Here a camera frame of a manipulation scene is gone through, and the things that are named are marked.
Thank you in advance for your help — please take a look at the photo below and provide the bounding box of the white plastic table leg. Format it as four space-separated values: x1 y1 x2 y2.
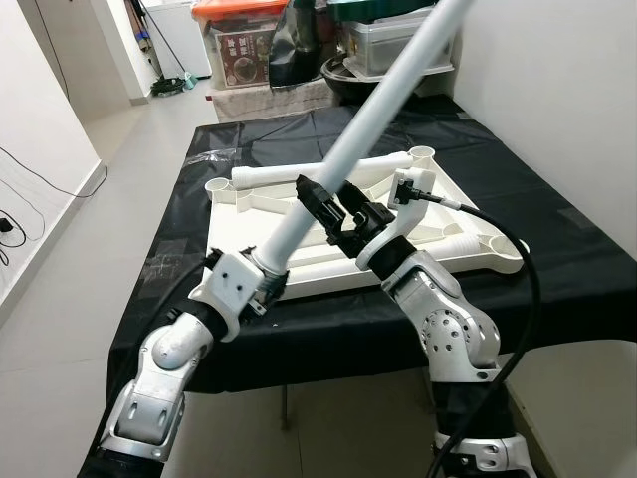
254 0 477 280
284 231 489 280
231 151 417 190

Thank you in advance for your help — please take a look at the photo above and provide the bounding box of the white plastic table top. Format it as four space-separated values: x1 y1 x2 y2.
204 146 527 298

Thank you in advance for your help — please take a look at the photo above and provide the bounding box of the beige patterned bench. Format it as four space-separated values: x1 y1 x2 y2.
214 75 339 125

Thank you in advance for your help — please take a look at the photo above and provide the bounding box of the clear plastic tape piece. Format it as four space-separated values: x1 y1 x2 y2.
191 147 245 162

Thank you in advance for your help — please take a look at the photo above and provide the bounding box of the clear plastic storage container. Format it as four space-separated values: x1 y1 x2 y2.
338 15 459 79

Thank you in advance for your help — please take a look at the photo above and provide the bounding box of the black bag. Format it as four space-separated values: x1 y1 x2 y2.
282 0 339 76

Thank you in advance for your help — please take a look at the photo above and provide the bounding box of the orange lid storage box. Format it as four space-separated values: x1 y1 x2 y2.
192 0 290 91

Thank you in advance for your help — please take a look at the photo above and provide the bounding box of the floor mop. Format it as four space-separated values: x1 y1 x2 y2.
134 0 200 99

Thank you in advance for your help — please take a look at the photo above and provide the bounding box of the green round lid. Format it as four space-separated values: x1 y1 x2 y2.
326 0 439 23

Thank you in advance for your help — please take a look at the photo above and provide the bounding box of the black plastic table cover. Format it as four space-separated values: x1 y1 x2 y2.
105 95 637 394

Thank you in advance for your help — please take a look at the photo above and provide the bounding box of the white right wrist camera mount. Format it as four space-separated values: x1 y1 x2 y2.
356 171 434 270

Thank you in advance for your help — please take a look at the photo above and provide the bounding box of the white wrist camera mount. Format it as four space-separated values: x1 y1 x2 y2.
189 251 265 340
356 171 434 270

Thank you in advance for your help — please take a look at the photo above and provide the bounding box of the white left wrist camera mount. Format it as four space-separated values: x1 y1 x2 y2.
189 251 265 340

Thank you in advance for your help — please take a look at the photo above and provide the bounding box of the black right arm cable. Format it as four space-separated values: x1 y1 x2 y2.
413 192 543 478

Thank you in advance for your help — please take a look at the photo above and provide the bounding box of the black wall cable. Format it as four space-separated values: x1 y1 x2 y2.
0 147 108 250

